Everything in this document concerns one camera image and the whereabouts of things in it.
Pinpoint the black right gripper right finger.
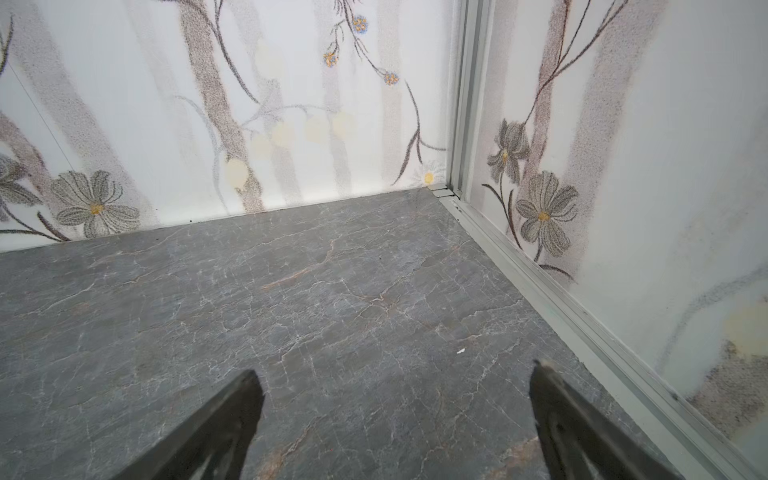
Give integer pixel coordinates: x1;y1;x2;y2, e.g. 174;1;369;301
529;360;678;479

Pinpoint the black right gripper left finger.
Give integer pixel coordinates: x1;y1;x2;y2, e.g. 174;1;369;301
115;369;265;479

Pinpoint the aluminium corner frame post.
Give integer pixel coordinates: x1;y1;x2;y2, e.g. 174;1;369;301
449;1;767;479

